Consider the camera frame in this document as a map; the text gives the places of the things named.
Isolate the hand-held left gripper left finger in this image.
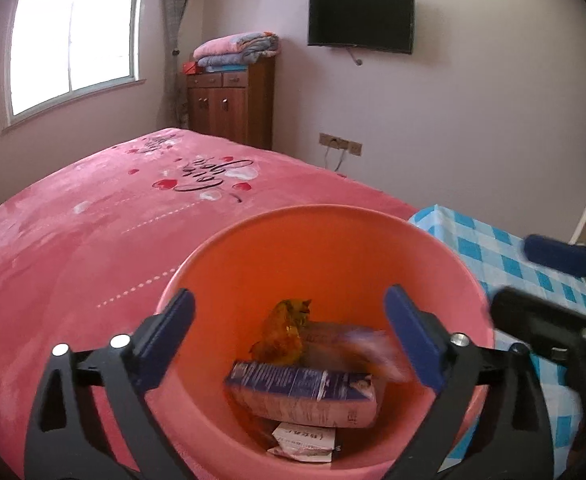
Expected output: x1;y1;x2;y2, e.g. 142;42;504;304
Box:
23;287;196;480

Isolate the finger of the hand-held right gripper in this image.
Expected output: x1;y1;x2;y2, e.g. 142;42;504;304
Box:
490;287;586;348
522;234;586;281

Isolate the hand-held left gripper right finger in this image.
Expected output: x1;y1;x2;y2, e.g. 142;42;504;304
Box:
383;284;556;480

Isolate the yellow tissue packet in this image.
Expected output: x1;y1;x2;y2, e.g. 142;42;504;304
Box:
300;322;411;383

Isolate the yellow green noodle packet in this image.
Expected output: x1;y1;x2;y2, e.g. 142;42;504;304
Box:
250;299;314;367

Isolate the red plastic bucket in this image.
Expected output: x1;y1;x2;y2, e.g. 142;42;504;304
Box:
150;204;496;480

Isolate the blue tissue packet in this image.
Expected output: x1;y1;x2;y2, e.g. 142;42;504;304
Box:
224;360;380;429

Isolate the white navy milk carton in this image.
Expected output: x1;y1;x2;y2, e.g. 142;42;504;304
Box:
267;422;339;463

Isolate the blue white checkered tablecloth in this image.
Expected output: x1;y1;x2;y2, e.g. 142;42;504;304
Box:
407;204;586;466

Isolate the pink printed bed blanket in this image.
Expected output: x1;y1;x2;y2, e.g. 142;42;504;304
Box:
0;127;419;476

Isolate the brown wooden cabinet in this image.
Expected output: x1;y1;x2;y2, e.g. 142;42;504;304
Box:
187;55;276;151

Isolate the folded pink blue blanket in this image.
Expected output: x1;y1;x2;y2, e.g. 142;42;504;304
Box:
193;32;280;73

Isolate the grey checked curtain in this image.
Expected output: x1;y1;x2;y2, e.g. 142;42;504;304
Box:
160;0;201;131

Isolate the window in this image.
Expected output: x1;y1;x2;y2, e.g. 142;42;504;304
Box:
4;0;146;131

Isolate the socket cable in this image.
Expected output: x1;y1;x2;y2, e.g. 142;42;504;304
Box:
323;147;350;172

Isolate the wall socket strip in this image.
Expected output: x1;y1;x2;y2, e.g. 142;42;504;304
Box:
319;132;363;157

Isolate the black wall television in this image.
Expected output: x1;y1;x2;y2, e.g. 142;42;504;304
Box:
307;0;416;56

